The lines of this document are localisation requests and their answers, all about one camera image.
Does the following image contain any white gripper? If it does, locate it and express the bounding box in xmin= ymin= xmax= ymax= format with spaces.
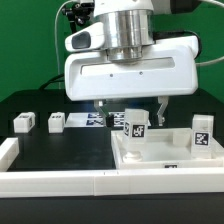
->
xmin=65 ymin=36 xmax=198 ymax=126

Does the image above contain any white square table top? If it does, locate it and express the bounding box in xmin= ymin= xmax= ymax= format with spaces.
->
xmin=111 ymin=128 xmax=224 ymax=169

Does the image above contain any white marker sheet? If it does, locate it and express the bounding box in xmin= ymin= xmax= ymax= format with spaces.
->
xmin=65 ymin=112 xmax=151 ymax=127

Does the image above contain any white front fence bar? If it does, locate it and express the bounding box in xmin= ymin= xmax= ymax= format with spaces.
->
xmin=0 ymin=168 xmax=224 ymax=198

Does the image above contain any white fence bar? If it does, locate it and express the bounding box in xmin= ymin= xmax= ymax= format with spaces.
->
xmin=0 ymin=138 xmax=19 ymax=172
xmin=0 ymin=168 xmax=224 ymax=198

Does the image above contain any white left fence bar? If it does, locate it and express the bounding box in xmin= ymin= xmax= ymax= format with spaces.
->
xmin=0 ymin=138 xmax=19 ymax=172

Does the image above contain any black cable bundle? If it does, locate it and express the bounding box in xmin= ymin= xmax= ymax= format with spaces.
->
xmin=38 ymin=74 xmax=66 ymax=92

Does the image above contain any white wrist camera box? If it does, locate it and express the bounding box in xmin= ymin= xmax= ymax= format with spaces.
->
xmin=65 ymin=22 xmax=105 ymax=52

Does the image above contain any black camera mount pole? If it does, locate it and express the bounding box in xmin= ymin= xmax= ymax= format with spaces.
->
xmin=62 ymin=3 xmax=91 ymax=33

